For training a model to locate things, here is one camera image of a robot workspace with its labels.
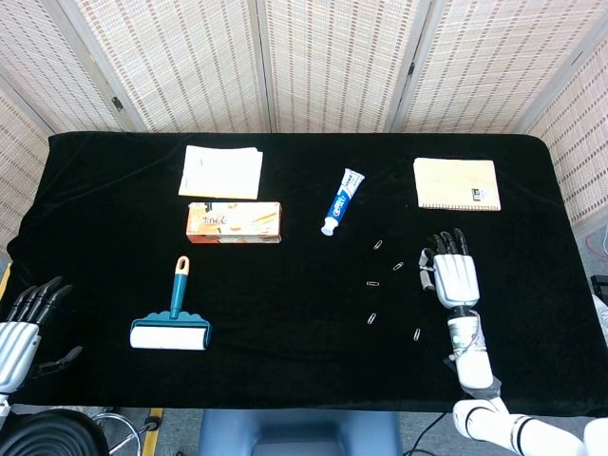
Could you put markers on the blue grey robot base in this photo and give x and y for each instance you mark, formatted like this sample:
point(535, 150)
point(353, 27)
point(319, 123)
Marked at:
point(294, 432)

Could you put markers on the orange snack box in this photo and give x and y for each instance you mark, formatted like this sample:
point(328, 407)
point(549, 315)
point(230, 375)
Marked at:
point(233, 223)

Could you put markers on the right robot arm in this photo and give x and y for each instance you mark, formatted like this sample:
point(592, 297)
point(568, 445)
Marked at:
point(470, 361)

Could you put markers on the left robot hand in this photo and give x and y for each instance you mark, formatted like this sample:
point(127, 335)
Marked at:
point(19, 347)

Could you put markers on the black velvet tablecloth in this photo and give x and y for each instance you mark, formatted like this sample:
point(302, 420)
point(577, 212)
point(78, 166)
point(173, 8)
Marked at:
point(285, 332)

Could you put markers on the black box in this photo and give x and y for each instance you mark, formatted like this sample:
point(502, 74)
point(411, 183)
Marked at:
point(601, 287)

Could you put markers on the woven folding screen panel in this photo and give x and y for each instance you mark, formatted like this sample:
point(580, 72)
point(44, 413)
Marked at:
point(180, 62)
point(579, 157)
point(19, 180)
point(332, 62)
point(489, 62)
point(47, 57)

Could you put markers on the chrome stool base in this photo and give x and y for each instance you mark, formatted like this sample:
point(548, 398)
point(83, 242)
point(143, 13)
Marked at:
point(124, 434)

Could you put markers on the beige spiral notebook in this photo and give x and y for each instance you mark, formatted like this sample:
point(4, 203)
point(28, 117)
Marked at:
point(456, 185)

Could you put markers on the blue white toothpaste tube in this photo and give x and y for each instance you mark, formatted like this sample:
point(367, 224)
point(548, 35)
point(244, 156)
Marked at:
point(343, 202)

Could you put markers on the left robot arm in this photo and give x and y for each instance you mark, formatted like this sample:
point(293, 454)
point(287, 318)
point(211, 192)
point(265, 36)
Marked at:
point(4, 404)

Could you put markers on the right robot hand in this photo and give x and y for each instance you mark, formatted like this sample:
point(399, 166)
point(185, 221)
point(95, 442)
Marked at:
point(456, 280)

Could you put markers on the teal lint roller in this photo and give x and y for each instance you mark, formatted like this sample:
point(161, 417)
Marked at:
point(168, 338)

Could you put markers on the white paper booklet stack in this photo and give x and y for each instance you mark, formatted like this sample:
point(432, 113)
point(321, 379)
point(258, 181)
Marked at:
point(218, 173)

